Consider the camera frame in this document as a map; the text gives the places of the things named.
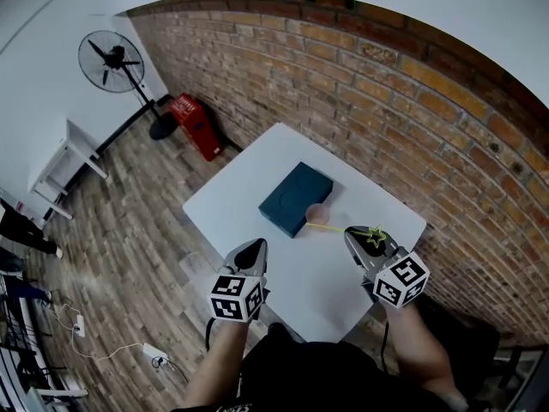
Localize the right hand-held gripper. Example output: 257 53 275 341
344 227 431 308

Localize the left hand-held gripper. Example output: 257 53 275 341
208 238 269 324

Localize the translucent pink cup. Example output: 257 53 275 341
305 203 330 226

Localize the person's left forearm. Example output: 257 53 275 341
184 315 254 412

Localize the person's right forearm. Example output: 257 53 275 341
381 302 460 403

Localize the white square table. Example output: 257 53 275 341
182 122 427 343

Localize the dark blue flat box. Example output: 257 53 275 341
258 161 335 239

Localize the person's black clothing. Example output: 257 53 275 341
171 322 471 412

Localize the black office chair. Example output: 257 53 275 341
411 294 528 390

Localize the large white power strip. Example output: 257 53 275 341
142 342 169 362

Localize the red plastic crate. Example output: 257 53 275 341
166 93 223 162

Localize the dark desk with white edge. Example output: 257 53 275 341
492 345 549 412

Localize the small white side table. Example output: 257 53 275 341
27 118 108 221

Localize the white long table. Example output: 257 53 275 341
23 385 89 412

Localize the black standing fan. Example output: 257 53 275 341
77 30 179 141

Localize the black metal railing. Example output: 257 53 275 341
0 272 49 385

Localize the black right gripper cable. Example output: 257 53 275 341
380 322 402 375

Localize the black floor cable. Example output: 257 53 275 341
152 356 190 384

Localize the white floor cable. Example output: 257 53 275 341
51 302 147 362

